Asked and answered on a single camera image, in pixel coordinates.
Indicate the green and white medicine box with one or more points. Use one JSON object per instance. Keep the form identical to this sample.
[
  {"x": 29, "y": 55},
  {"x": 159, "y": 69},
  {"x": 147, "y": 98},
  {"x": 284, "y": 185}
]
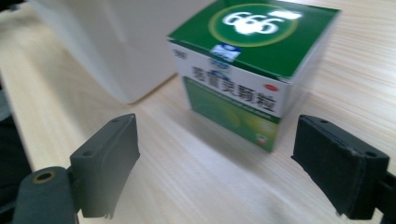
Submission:
[{"x": 246, "y": 71}]

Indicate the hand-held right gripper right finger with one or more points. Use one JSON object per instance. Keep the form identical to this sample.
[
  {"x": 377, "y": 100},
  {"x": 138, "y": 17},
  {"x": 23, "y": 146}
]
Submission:
[{"x": 339, "y": 168}]

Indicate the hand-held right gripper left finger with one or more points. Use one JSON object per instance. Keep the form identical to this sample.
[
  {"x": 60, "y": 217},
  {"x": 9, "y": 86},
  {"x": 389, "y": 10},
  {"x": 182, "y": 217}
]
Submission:
[{"x": 102, "y": 165}]

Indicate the white plastic container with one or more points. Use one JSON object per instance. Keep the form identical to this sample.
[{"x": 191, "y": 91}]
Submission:
[{"x": 115, "y": 46}]

